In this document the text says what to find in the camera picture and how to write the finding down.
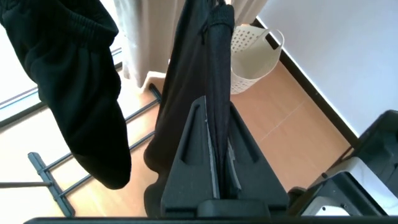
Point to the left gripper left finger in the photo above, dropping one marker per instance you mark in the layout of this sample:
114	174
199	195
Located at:
189	180

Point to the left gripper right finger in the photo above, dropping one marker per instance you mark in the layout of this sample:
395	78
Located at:
255	183

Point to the black shirt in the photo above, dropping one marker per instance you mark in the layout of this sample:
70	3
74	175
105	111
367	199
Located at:
186	77

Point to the black shorts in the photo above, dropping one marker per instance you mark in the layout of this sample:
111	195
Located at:
77	93

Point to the white laundry basket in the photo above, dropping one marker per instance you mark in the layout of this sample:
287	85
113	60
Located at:
252	62

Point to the black clothes rack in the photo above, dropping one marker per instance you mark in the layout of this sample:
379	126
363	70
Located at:
49	180

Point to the beige curtain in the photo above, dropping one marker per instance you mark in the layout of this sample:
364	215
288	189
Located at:
149	37

